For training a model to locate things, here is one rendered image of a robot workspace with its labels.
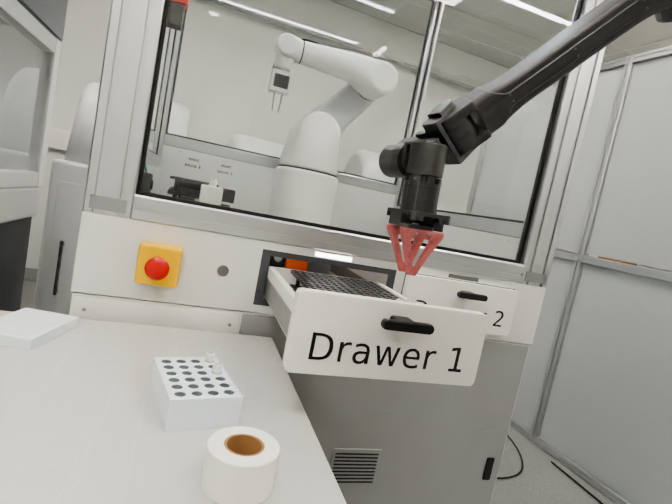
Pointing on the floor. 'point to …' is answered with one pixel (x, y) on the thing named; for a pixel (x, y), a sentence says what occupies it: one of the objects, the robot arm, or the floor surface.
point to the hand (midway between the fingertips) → (407, 268)
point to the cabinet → (374, 411)
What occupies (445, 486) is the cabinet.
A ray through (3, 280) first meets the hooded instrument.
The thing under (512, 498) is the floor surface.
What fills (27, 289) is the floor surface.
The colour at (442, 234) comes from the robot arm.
